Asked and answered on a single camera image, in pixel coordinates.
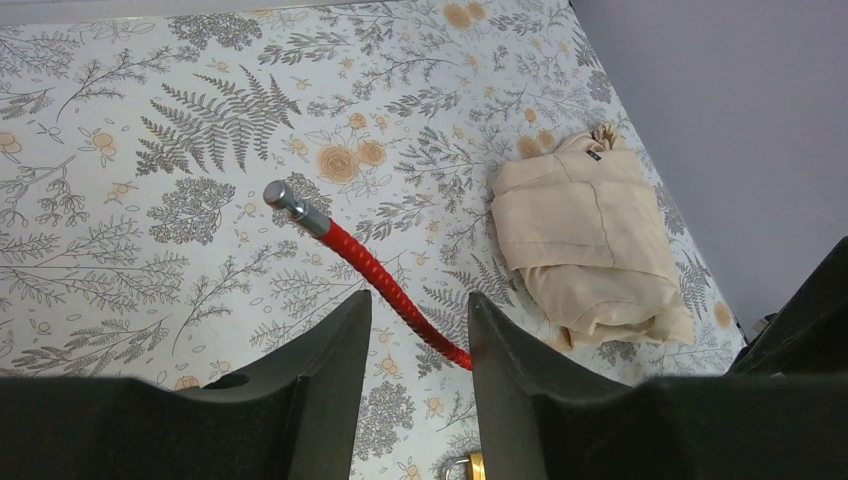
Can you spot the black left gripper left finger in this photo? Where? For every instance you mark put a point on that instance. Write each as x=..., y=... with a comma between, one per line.
x=291, y=414

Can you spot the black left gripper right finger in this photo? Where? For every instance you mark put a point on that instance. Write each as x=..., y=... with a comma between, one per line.
x=779, y=412

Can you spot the short shackle brass padlock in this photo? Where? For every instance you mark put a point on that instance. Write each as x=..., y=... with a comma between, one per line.
x=469, y=467

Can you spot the red cable lock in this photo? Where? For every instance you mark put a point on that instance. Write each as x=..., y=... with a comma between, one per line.
x=281, y=197

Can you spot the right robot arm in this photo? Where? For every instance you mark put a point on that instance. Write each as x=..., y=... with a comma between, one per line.
x=802, y=311

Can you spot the beige folded cloth bag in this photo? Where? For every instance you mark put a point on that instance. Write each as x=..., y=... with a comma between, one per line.
x=584, y=230

